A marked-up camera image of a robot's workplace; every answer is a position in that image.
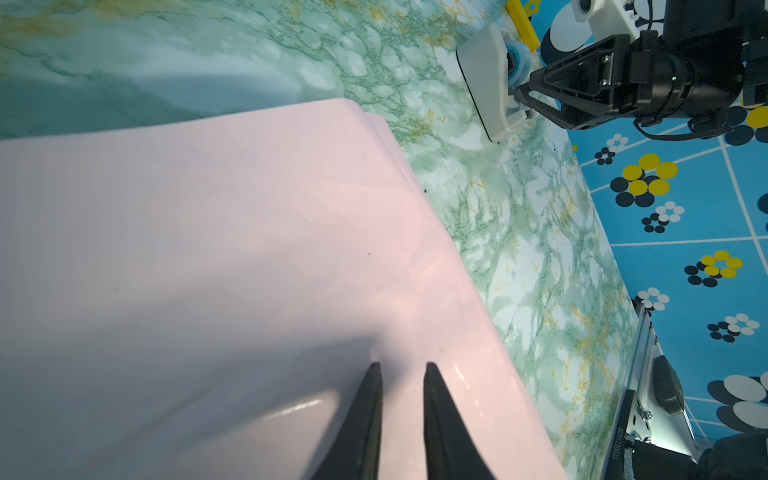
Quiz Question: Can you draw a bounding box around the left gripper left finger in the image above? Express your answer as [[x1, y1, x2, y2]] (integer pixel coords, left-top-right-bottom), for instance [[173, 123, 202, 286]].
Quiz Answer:
[[312, 362, 384, 480]]

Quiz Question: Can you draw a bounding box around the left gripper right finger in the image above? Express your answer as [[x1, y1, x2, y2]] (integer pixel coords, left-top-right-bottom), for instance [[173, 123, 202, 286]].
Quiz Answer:
[[423, 362, 494, 480]]

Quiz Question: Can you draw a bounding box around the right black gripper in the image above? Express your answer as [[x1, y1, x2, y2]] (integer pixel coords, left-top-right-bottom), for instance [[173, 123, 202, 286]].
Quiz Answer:
[[515, 1, 751, 130]]

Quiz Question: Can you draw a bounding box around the purple wrapping paper sheet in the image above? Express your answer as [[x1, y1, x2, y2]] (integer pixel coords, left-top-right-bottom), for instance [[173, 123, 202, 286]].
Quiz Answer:
[[1, 99, 565, 479]]

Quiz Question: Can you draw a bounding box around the yellow tape piece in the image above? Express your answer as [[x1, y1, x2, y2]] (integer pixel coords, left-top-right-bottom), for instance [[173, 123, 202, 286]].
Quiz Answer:
[[505, 0, 541, 52]]

